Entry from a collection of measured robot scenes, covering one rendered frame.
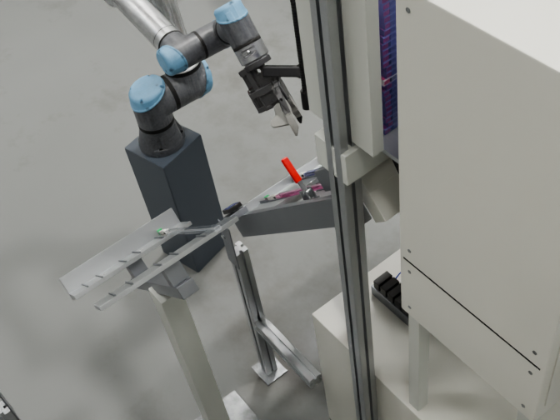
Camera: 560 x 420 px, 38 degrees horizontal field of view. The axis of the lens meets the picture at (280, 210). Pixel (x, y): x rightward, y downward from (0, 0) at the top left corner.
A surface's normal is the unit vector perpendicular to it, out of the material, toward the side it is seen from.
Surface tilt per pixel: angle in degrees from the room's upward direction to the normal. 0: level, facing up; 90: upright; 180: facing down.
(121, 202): 0
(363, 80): 90
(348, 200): 90
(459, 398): 0
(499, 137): 90
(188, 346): 90
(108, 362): 0
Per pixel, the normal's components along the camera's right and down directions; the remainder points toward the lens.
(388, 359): -0.12, -0.65
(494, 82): -0.78, 0.53
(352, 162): 0.61, 0.55
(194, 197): 0.78, 0.40
